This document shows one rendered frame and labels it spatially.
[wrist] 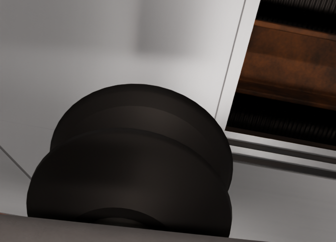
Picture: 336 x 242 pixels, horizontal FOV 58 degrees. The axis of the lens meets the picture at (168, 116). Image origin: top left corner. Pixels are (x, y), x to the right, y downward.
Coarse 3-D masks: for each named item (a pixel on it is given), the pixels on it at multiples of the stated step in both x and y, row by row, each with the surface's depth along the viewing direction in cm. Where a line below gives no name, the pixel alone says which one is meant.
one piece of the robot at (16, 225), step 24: (0, 216) 2; (0, 240) 1; (24, 240) 1; (48, 240) 1; (72, 240) 1; (96, 240) 1; (120, 240) 1; (144, 240) 1; (168, 240) 1; (192, 240) 1; (216, 240) 2; (240, 240) 2
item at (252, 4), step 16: (256, 0) 21; (240, 32) 21; (240, 48) 22; (240, 64) 23; (224, 96) 23; (224, 112) 24; (224, 128) 25; (240, 144) 25; (256, 144) 25; (272, 144) 25; (288, 144) 25; (304, 144) 25; (320, 144) 26; (240, 160) 24; (256, 160) 24; (272, 160) 24; (288, 160) 24; (304, 160) 24; (320, 160) 24
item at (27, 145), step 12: (0, 120) 23; (0, 132) 23; (12, 132) 23; (24, 132) 23; (36, 132) 23; (48, 132) 23; (0, 144) 24; (12, 144) 24; (24, 144) 24; (36, 144) 23; (48, 144) 23; (12, 156) 24; (24, 156) 24; (36, 156) 24; (24, 168) 24
